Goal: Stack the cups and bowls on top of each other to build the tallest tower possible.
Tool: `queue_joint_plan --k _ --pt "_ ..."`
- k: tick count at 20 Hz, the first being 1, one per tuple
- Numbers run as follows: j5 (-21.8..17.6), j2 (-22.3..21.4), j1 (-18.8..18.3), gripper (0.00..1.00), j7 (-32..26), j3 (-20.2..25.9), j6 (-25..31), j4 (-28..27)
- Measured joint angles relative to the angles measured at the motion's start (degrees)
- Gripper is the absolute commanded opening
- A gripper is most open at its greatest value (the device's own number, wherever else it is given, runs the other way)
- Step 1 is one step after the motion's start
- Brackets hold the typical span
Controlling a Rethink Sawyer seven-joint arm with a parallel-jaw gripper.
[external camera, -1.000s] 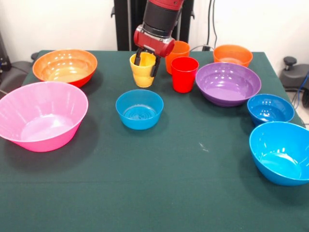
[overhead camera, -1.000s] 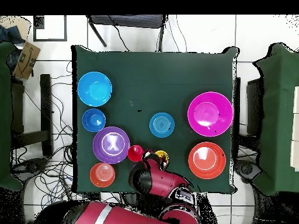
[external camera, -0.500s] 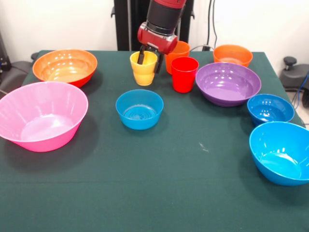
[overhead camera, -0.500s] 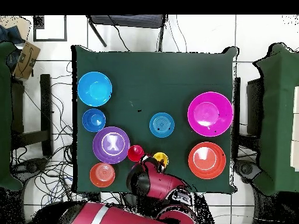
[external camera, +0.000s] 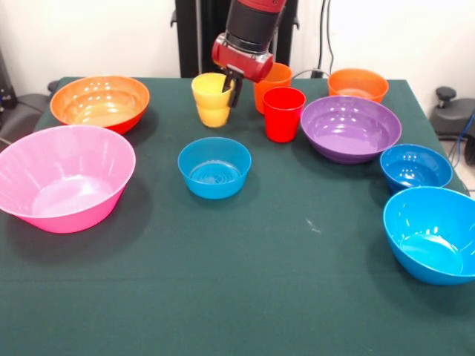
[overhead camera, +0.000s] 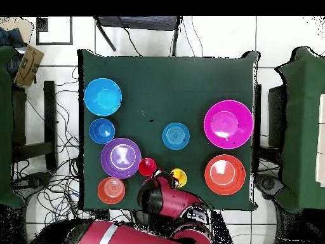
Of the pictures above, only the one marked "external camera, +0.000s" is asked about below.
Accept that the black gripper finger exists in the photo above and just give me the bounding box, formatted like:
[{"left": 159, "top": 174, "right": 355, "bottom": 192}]
[
  {"left": 228, "top": 65, "right": 245, "bottom": 109},
  {"left": 221, "top": 70, "right": 236, "bottom": 93}
]

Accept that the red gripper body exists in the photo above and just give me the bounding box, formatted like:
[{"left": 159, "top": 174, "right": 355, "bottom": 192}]
[{"left": 211, "top": 32, "right": 275, "bottom": 84}]

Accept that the yellow cup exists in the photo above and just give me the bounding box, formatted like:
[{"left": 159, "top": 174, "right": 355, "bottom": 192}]
[{"left": 191, "top": 72, "right": 238, "bottom": 129}]

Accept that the small light blue bowl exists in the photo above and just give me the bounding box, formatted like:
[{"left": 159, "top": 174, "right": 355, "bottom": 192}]
[{"left": 177, "top": 136, "right": 253, "bottom": 200}]

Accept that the orange cup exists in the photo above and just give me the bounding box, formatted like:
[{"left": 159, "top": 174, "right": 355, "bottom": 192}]
[{"left": 253, "top": 62, "right": 293, "bottom": 115}]

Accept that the red cup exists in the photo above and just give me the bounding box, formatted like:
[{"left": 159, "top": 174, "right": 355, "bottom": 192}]
[{"left": 262, "top": 86, "right": 307, "bottom": 144}]

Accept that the small orange bowl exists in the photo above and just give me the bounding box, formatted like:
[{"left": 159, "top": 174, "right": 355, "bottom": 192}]
[{"left": 327, "top": 67, "right": 390, "bottom": 104}]

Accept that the purple bowl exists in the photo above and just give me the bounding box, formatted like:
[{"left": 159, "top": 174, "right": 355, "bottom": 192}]
[{"left": 300, "top": 95, "right": 402, "bottom": 165}]

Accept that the large orange bowl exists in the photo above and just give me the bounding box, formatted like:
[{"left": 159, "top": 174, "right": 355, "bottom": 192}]
[{"left": 50, "top": 75, "right": 151, "bottom": 135}]

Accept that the dark green table cloth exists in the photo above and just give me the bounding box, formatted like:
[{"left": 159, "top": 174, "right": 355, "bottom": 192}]
[{"left": 0, "top": 76, "right": 475, "bottom": 356}]

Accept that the large pink bowl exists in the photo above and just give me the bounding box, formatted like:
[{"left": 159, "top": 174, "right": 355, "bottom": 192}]
[{"left": 0, "top": 125, "right": 137, "bottom": 234}]

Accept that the small dark blue bowl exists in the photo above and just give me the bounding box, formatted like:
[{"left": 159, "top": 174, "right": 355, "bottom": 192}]
[{"left": 379, "top": 143, "right": 454, "bottom": 194}]

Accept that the large light blue bowl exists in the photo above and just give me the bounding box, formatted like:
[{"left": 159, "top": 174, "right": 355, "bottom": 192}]
[{"left": 382, "top": 186, "right": 475, "bottom": 286}]

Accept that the black hanging cable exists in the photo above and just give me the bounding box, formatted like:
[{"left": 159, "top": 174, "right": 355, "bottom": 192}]
[{"left": 318, "top": 0, "right": 335, "bottom": 79}]

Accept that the blue cable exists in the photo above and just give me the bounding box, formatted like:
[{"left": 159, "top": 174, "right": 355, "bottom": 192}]
[{"left": 448, "top": 111, "right": 475, "bottom": 196}]

